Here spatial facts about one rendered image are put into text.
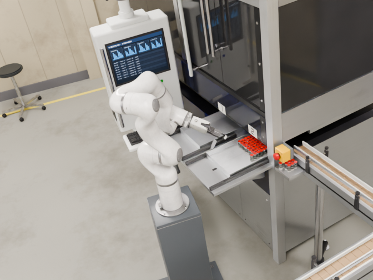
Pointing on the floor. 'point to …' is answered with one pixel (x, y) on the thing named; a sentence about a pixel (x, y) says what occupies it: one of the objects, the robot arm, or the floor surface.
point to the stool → (7, 71)
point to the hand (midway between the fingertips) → (216, 133)
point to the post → (273, 120)
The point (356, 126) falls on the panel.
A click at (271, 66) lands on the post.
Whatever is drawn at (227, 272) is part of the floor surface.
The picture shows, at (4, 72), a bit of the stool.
